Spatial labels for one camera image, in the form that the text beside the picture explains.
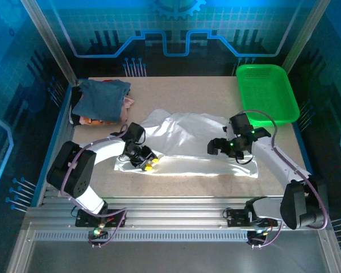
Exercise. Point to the orange folded t-shirt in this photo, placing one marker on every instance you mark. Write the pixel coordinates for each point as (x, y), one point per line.
(88, 121)

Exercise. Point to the pile of folded clothes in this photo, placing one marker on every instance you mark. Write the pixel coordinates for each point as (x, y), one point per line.
(102, 99)

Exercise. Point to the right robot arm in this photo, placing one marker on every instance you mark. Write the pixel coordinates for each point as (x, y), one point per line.
(294, 207)

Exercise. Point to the green plastic basket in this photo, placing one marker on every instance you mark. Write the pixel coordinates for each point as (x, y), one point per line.
(267, 96)

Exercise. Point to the aluminium frame rail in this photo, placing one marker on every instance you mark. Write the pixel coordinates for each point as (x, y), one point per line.
(173, 216)

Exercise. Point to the black folded t-shirt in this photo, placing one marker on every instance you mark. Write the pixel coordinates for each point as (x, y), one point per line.
(74, 99)

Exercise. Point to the blue table edge strip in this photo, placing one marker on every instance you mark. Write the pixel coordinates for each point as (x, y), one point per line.
(57, 128)
(298, 134)

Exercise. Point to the red folded t-shirt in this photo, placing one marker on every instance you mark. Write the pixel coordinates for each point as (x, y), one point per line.
(108, 81)

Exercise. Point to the pink folded t-shirt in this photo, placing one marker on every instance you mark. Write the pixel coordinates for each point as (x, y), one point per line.
(128, 103)

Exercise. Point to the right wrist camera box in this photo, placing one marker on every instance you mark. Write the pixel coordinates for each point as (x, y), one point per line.
(238, 123)

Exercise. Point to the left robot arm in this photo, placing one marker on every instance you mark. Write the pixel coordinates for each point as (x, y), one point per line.
(74, 170)

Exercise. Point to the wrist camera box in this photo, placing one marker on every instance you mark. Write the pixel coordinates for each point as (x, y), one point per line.
(136, 131)
(238, 123)

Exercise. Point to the aluminium frame post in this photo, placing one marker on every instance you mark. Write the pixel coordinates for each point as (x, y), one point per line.
(304, 39)
(49, 42)

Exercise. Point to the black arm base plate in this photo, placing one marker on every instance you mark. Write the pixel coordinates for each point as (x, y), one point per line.
(82, 220)
(237, 219)

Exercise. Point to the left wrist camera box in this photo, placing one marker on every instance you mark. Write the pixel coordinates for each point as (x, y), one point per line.
(136, 131)

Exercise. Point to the small LED electronics board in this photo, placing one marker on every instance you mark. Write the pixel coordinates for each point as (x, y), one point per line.
(97, 233)
(258, 234)

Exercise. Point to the white t-shirt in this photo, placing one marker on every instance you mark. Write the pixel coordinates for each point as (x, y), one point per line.
(187, 136)

